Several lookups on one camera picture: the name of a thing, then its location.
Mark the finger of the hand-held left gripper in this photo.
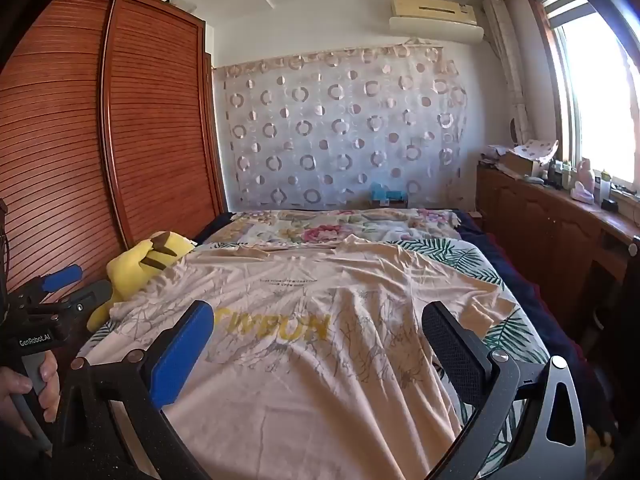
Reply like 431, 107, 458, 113
15, 263, 84, 303
47, 280, 113, 328

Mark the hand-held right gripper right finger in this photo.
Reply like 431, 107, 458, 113
421, 301, 587, 480

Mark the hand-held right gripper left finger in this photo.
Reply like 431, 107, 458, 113
50, 300, 216, 480

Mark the beige printed t-shirt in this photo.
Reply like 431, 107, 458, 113
82, 234, 518, 480

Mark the person's left hand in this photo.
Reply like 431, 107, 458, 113
0, 347, 62, 428

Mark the yellow plush toy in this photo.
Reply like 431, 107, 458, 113
86, 231, 197, 333

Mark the palm leaf bed sheet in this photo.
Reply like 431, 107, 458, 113
82, 237, 556, 480

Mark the wooden slatted wardrobe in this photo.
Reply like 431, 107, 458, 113
0, 0, 228, 306

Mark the wooden low cabinet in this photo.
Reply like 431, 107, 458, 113
475, 165, 640, 311

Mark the yellow floral cloth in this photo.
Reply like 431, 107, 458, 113
585, 422, 618, 466

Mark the floral blanket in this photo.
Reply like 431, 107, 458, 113
195, 207, 463, 253

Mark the open cardboard box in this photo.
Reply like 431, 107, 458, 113
500, 150, 543, 179

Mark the pink figurine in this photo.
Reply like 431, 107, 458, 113
571, 158, 597, 204

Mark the sheer circle-patterned curtain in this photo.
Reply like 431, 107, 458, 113
214, 42, 473, 211

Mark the pale window curtain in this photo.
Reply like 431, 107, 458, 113
482, 0, 538, 146

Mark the window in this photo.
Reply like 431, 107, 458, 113
525, 0, 640, 191

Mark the wall air conditioner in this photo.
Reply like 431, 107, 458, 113
389, 0, 486, 43

